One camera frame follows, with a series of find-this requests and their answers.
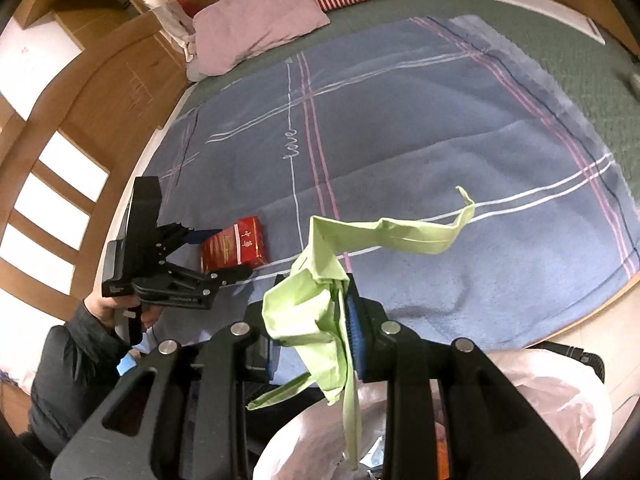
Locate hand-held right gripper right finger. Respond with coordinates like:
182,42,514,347
341,271,582,480

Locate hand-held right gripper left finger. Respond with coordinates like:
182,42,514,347
50,304,281,480

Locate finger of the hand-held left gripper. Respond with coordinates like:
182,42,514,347
156,221,224,259
164,261,254,289

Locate red patterned box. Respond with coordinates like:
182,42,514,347
200,215,269,272

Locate green plastic wrapper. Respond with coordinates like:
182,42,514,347
246,186,477,472

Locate white bin with plastic liner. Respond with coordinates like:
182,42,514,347
255,349,615,480

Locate person's left forearm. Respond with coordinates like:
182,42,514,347
27,305,135,457

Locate person's left hand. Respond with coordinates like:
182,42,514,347
82,292,162,334

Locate blue striped blanket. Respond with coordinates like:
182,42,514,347
145,14,640,356

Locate pink pillow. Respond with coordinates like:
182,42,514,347
192,0,332,77

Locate white fluffy plush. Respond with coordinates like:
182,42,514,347
138,0,197,57

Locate green mattress pad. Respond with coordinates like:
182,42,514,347
172,0,640,241

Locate flat white board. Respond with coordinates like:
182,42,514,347
487,0,607,45

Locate wooden bunk bed frame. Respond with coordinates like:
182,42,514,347
0,0,640,436

